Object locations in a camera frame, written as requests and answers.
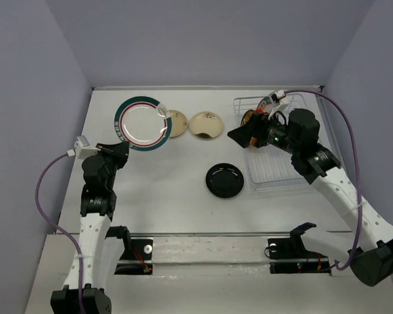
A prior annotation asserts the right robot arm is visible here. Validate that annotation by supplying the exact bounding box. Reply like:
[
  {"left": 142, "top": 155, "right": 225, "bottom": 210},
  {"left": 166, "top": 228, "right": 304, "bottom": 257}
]
[{"left": 227, "top": 109, "right": 393, "bottom": 287}]

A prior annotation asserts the yellow brown patterned plate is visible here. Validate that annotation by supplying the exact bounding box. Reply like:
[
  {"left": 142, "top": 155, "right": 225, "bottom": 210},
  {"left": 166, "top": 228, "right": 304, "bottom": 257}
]
[{"left": 240, "top": 109, "right": 255, "bottom": 126}]

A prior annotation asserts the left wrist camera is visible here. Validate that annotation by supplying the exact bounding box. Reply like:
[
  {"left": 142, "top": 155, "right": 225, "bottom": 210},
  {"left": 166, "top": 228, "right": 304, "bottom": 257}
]
[{"left": 74, "top": 135, "right": 100, "bottom": 160}]

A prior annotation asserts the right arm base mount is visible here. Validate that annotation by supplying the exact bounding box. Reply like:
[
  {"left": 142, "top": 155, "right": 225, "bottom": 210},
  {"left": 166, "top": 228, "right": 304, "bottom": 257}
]
[{"left": 263, "top": 222, "right": 331, "bottom": 275}]

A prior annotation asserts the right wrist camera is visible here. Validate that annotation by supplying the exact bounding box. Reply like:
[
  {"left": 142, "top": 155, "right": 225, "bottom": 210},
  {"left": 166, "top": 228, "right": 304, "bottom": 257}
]
[{"left": 267, "top": 90, "right": 290, "bottom": 120}]

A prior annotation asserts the purple cable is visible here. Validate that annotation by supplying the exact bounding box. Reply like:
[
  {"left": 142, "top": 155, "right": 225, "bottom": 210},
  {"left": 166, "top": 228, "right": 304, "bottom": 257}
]
[
  {"left": 35, "top": 150, "right": 88, "bottom": 314},
  {"left": 280, "top": 90, "right": 363, "bottom": 272}
]

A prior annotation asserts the green red striped plate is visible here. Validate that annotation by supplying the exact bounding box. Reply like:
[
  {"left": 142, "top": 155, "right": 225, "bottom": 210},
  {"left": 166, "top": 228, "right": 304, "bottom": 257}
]
[{"left": 113, "top": 96, "right": 172, "bottom": 152}]

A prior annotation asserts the beige plate green patch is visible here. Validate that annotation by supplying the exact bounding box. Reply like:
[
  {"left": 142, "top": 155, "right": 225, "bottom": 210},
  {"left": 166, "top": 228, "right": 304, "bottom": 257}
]
[{"left": 189, "top": 111, "right": 224, "bottom": 139}]

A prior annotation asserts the white wire dish rack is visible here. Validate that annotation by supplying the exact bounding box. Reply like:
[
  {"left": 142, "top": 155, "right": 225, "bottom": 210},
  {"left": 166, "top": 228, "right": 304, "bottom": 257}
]
[{"left": 233, "top": 94, "right": 335, "bottom": 192}]

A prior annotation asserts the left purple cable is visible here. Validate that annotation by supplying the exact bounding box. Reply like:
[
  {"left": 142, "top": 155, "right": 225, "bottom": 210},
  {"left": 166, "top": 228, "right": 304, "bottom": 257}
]
[{"left": 35, "top": 150, "right": 88, "bottom": 314}]

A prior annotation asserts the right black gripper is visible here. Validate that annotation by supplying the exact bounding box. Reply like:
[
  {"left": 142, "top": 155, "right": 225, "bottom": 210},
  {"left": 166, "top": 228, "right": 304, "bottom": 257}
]
[{"left": 228, "top": 109, "right": 301, "bottom": 155}]

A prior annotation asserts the black plate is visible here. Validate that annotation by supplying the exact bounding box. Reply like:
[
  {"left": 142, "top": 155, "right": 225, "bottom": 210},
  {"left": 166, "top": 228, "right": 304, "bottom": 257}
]
[{"left": 205, "top": 163, "right": 244, "bottom": 199}]

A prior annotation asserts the green rim lettered plate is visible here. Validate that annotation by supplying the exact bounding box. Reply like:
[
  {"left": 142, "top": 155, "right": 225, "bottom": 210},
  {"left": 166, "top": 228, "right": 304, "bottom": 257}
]
[{"left": 255, "top": 97, "right": 274, "bottom": 113}]

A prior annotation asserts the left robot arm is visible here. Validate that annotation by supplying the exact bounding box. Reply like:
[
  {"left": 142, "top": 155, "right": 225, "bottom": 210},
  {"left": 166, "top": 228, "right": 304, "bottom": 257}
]
[{"left": 50, "top": 137, "right": 132, "bottom": 313}]

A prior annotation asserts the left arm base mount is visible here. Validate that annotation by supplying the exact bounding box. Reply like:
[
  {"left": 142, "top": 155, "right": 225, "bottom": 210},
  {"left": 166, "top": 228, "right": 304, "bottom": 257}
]
[{"left": 106, "top": 226, "right": 153, "bottom": 275}]

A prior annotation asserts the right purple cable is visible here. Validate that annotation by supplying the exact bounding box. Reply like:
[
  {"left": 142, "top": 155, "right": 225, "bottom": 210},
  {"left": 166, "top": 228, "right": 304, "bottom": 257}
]
[{"left": 280, "top": 90, "right": 363, "bottom": 272}]

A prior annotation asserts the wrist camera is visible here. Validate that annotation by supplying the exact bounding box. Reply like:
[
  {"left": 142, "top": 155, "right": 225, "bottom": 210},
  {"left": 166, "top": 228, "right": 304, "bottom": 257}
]
[
  {"left": 267, "top": 90, "right": 290, "bottom": 120},
  {"left": 74, "top": 135, "right": 100, "bottom": 160}
]

